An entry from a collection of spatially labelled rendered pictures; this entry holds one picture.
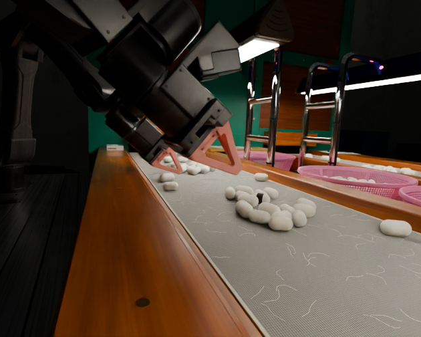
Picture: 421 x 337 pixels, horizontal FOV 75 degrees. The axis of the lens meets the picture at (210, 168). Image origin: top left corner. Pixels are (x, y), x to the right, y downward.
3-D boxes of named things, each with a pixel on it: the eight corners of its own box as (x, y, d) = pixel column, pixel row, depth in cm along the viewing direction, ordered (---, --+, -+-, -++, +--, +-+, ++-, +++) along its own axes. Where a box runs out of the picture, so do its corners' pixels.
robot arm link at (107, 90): (129, 95, 64) (48, 9, 67) (103, 89, 55) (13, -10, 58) (99, 133, 67) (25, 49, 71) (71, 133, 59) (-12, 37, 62)
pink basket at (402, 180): (392, 239, 52) (399, 190, 50) (274, 204, 71) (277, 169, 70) (424, 213, 70) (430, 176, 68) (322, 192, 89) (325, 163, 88)
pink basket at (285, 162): (286, 187, 93) (288, 160, 92) (216, 178, 105) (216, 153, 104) (299, 176, 117) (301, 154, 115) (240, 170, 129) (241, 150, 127)
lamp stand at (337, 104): (331, 192, 89) (347, 48, 83) (292, 180, 108) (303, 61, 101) (373, 190, 96) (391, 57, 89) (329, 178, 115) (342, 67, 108)
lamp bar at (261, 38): (258, 34, 50) (261, -10, 49) (176, 81, 107) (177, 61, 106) (295, 41, 52) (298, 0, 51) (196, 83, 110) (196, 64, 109)
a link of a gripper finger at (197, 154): (238, 149, 42) (195, 105, 38) (264, 154, 35) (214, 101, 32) (210, 183, 41) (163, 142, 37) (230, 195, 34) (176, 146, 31)
